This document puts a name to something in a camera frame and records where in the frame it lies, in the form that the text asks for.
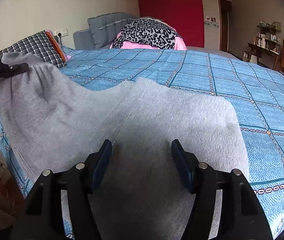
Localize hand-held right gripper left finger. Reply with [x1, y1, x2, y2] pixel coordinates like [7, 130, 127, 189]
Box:
[12, 139, 113, 240]

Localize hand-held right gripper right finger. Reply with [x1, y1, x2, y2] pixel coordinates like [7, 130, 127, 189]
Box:
[171, 139, 273, 240]

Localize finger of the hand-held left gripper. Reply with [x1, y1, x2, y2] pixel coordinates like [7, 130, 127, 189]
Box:
[0, 62, 29, 79]

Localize grey pants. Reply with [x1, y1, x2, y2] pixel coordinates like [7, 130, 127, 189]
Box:
[0, 52, 250, 240]

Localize plaid pillow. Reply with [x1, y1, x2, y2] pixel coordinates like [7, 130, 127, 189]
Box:
[0, 31, 67, 69]

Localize orange pillow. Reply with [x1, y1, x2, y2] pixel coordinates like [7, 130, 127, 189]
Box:
[44, 30, 67, 61]

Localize blue checked bed sheet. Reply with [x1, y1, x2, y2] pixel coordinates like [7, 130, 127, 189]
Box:
[0, 47, 284, 240]

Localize grey padded headboard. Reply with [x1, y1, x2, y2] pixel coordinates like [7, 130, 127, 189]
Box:
[73, 12, 140, 50]

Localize pink blanket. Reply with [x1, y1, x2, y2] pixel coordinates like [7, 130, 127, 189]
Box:
[109, 31, 188, 51]

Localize leopard print blanket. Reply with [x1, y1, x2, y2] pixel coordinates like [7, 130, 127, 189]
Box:
[111, 17, 180, 50]

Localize wooden desk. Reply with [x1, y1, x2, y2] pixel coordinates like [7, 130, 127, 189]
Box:
[247, 42, 282, 71]

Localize white wardrobe door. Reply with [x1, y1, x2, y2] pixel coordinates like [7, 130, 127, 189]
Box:
[201, 0, 221, 51]

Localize brown wooden door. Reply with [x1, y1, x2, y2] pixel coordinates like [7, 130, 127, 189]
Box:
[219, 0, 233, 52]

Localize red wardrobe panel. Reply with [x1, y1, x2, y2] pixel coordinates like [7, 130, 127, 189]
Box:
[138, 0, 205, 48]

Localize small wooden desk shelf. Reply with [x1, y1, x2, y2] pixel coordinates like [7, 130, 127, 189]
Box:
[256, 21, 281, 51]

